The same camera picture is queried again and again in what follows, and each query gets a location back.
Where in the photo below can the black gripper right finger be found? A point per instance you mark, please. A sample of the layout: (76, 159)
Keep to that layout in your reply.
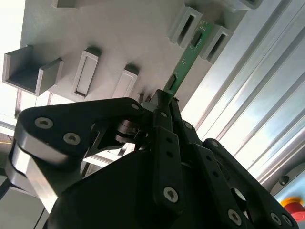
(209, 164)

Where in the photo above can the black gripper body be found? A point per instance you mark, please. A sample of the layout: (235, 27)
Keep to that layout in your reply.
(107, 202)

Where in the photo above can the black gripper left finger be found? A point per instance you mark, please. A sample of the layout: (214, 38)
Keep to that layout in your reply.
(71, 119)

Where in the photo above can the green RAM stick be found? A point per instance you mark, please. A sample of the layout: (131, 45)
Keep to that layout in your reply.
(188, 59)

